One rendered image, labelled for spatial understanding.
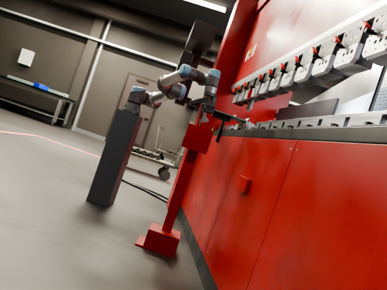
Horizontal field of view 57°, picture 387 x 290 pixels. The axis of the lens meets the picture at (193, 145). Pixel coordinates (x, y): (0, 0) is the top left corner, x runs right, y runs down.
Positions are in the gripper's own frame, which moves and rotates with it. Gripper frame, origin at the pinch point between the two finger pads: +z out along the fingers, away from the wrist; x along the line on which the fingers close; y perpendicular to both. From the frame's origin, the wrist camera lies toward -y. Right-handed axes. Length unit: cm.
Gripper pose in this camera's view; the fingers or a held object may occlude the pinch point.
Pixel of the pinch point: (198, 124)
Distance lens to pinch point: 220.5
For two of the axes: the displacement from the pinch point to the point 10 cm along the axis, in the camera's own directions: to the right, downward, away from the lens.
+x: 0.0, 0.1, 10.0
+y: 9.7, 2.4, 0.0
